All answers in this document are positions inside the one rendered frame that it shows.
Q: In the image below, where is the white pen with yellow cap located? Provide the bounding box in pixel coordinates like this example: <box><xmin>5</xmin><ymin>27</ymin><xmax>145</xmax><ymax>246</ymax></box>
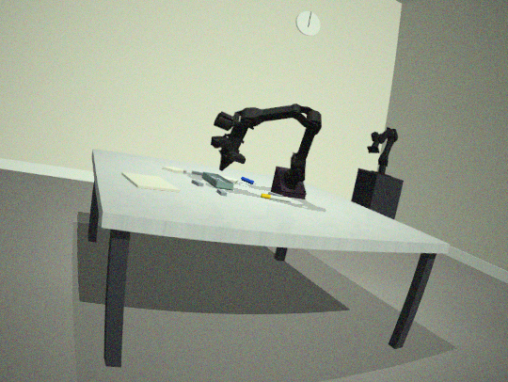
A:
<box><xmin>261</xmin><ymin>193</ymin><xmax>292</xmax><ymax>202</ymax></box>

